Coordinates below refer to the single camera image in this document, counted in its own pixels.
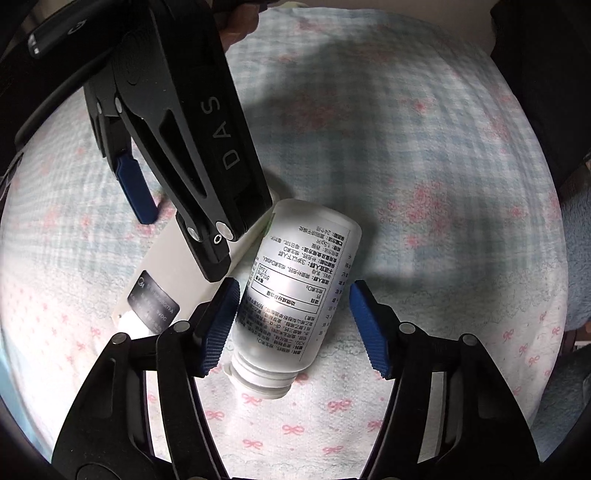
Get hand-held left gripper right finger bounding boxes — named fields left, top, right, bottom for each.
left=348, top=279, right=541, bottom=480

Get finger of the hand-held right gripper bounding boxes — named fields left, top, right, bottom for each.
left=95, top=99, right=160, bottom=225
left=113, top=0, right=274, bottom=283

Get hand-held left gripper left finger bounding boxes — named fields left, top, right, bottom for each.
left=52, top=278, right=241, bottom=480

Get white rectangular device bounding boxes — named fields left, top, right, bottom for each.
left=114, top=182, right=296, bottom=344

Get white pill bottle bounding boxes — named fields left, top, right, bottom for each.
left=223, top=198, right=363, bottom=400

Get person's right hand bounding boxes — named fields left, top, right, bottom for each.
left=217, top=0, right=262, bottom=49

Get checked floral bed sheet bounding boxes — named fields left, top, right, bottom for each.
left=0, top=4, right=573, bottom=480

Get dark cloth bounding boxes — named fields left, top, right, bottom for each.
left=489, top=0, right=591, bottom=195

